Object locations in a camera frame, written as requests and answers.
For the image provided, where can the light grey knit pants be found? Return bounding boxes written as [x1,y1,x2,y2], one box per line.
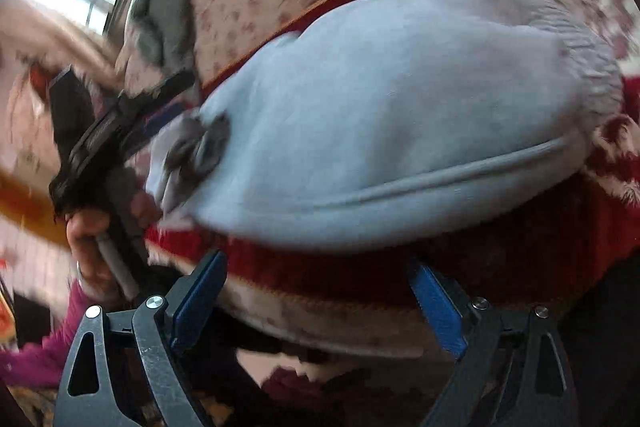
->
[146,0,623,251]

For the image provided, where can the person's left hand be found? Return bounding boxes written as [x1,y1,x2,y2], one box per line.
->
[64,190,162,306]

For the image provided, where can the red floral bed blanket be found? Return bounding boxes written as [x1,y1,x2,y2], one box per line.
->
[144,0,640,427]

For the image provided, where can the beige window curtain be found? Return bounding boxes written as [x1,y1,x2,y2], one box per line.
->
[1,0,122,86]

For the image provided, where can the magenta left sleeve forearm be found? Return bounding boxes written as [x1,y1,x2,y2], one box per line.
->
[1,279,99,389]

